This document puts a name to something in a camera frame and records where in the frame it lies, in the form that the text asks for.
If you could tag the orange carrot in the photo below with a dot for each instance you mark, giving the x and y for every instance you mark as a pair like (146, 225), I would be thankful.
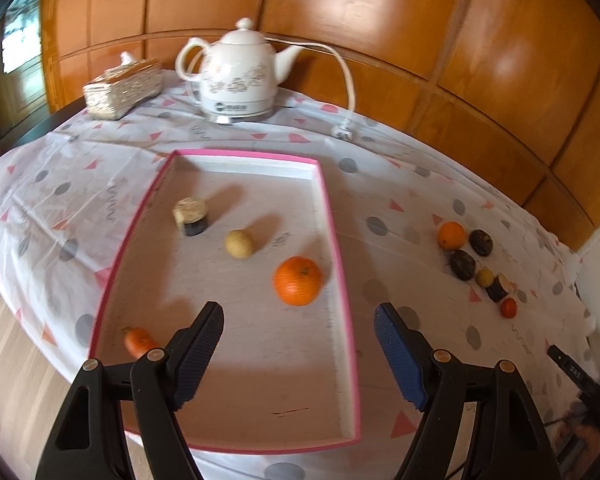
(140, 342)

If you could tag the large orange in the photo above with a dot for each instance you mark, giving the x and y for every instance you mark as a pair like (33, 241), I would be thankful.
(298, 281)

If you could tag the small orange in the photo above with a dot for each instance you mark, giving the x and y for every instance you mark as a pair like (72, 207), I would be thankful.
(452, 235)

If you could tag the white ceramic electric kettle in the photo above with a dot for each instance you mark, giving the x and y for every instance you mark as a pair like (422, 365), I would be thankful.
(235, 85)

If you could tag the white patterned tablecloth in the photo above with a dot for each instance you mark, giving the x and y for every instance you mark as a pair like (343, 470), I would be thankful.
(430, 185)

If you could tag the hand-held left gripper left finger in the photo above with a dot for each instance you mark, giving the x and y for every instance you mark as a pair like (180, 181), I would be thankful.
(200, 355)

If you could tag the dark cut cylinder piece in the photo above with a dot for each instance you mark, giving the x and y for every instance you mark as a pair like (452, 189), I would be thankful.
(190, 210)
(499, 290)

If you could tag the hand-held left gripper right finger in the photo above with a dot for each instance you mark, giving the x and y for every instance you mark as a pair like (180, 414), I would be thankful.
(400, 355)

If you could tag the glass window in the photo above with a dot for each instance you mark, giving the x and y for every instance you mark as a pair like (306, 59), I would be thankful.
(20, 40)

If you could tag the pink shallow box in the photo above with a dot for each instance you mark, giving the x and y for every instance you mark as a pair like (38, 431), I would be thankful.
(260, 360)

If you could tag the yellow round longan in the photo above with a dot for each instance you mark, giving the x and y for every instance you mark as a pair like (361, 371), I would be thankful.
(239, 244)
(484, 277)

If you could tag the dark round water chestnut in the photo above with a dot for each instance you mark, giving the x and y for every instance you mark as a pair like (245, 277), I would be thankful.
(481, 243)
(462, 265)

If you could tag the red tomato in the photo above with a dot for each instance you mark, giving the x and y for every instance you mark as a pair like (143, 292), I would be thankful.
(508, 308)

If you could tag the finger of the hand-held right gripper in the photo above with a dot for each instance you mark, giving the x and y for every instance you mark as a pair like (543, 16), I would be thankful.
(572, 370)

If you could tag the woven tissue box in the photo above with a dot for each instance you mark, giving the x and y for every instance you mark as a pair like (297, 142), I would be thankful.
(120, 90)

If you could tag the wooden panelled wardrobe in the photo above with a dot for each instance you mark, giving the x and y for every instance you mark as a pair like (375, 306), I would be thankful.
(430, 35)

